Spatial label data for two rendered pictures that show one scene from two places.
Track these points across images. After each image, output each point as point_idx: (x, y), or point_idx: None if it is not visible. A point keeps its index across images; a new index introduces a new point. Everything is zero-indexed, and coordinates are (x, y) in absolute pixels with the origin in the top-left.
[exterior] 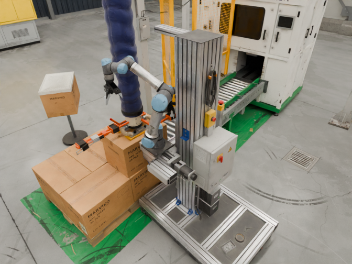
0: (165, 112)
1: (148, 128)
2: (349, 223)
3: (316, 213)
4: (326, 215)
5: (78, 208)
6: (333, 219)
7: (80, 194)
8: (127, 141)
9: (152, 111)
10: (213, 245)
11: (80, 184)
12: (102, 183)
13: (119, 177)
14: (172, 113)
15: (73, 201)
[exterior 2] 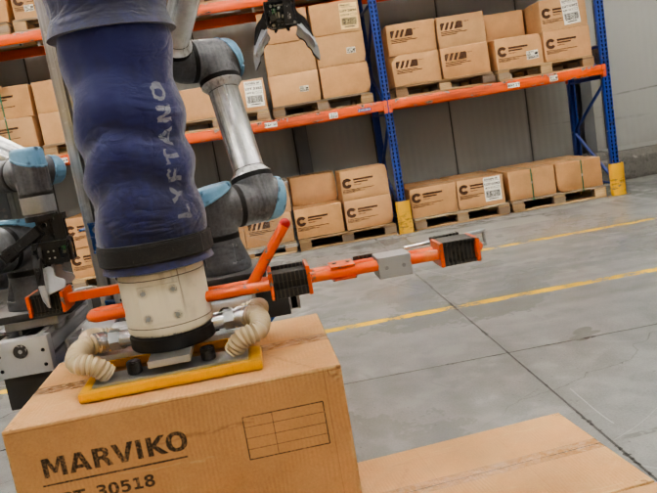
0: (60, 284)
1: (256, 148)
2: (5, 464)
3: (9, 489)
4: (4, 481)
5: (567, 428)
6: (10, 473)
7: (551, 462)
8: (274, 329)
9: (237, 90)
10: None
11: (548, 492)
12: (451, 475)
13: (372, 478)
14: (59, 271)
15: (588, 448)
